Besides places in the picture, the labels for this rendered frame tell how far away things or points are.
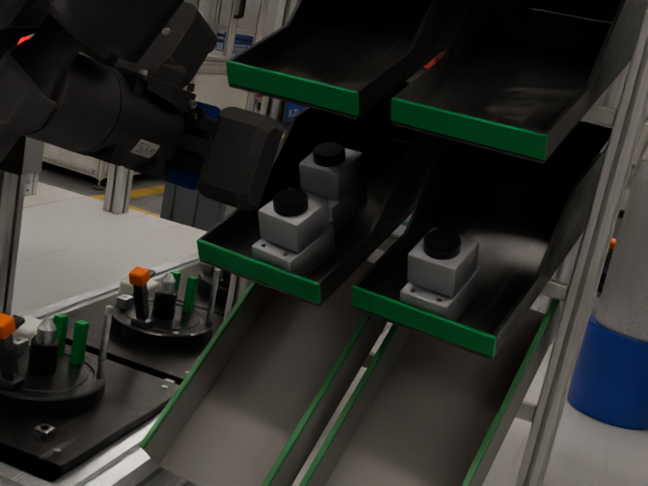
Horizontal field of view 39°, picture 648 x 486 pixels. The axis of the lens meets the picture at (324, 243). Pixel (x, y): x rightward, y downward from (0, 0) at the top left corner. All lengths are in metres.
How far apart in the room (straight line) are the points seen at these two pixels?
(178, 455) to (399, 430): 0.21
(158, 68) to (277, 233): 0.24
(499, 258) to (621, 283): 0.74
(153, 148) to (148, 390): 0.52
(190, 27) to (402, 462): 0.44
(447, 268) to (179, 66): 0.27
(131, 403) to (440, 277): 0.44
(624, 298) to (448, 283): 0.85
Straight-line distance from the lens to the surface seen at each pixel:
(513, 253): 0.84
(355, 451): 0.85
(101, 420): 1.00
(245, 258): 0.79
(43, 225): 2.08
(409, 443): 0.85
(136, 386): 1.08
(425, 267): 0.73
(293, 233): 0.76
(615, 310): 1.57
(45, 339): 1.02
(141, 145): 0.59
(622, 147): 0.82
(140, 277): 1.15
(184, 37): 0.59
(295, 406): 0.87
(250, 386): 0.89
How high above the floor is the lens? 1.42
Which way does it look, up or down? 14 degrees down
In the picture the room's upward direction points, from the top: 11 degrees clockwise
